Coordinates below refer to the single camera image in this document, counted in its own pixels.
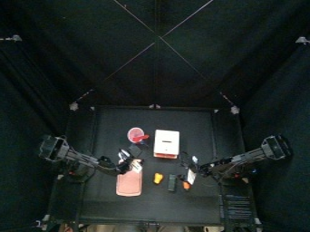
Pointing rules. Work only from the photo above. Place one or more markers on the yellow orange toy squash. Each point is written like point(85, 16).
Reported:
point(158, 178)

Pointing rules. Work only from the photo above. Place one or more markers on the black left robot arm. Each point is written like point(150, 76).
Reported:
point(61, 151)

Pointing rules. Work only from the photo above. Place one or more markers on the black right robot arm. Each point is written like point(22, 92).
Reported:
point(261, 152)

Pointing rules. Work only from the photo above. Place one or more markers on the small orange toy piece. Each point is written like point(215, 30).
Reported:
point(187, 185)

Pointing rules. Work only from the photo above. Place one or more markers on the pink cutting board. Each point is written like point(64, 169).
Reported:
point(129, 184)

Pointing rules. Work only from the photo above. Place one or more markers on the red toy spoon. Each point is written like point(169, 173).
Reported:
point(142, 137)

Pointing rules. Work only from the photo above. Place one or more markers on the pink toy cup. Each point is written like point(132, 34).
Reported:
point(136, 134)

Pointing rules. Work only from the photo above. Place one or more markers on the white box with red edge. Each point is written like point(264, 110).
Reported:
point(166, 142)

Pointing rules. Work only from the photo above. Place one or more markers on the black base plate with text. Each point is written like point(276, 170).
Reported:
point(239, 205)

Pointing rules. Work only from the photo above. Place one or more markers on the plain black base plate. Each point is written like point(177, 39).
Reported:
point(65, 202)

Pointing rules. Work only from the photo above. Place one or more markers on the grey frame corner bracket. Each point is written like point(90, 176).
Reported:
point(235, 110)
point(303, 40)
point(74, 106)
point(15, 38)

